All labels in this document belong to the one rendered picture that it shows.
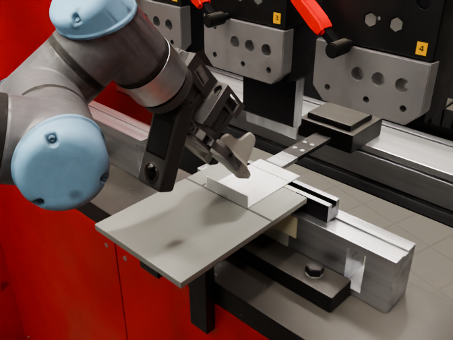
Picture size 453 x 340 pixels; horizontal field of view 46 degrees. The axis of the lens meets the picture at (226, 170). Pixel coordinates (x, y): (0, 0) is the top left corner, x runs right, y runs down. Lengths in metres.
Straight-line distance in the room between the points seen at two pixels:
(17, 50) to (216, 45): 0.80
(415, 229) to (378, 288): 1.80
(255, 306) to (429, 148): 0.46
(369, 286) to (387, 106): 0.28
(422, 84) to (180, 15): 0.40
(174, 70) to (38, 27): 0.95
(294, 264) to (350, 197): 1.92
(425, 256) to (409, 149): 1.43
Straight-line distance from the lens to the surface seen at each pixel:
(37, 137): 0.42
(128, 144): 1.10
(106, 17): 0.54
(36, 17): 1.52
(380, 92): 0.66
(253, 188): 0.83
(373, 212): 2.66
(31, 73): 0.55
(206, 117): 0.66
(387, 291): 0.80
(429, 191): 1.01
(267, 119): 0.84
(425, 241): 2.53
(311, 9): 0.65
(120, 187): 1.10
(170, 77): 0.60
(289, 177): 0.86
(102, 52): 0.55
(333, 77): 0.69
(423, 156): 1.02
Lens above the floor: 1.44
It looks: 30 degrees down
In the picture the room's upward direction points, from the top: straight up
